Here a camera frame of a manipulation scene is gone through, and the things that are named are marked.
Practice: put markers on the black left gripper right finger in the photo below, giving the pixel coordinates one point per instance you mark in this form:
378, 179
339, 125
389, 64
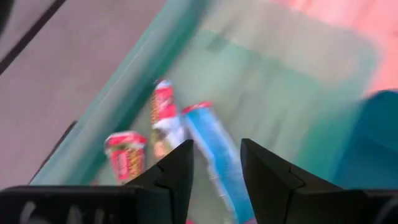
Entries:
267, 180

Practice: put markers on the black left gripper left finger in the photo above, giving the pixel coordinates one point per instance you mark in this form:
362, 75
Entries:
174, 177

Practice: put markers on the blue wrapper granola bar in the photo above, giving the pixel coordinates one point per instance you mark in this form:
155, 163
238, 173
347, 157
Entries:
217, 146

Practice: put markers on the teal translucent plastic bin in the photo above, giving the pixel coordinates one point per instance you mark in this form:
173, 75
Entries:
264, 93

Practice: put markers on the dark blue plastic bin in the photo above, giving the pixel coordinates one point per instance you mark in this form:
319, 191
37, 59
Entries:
373, 140

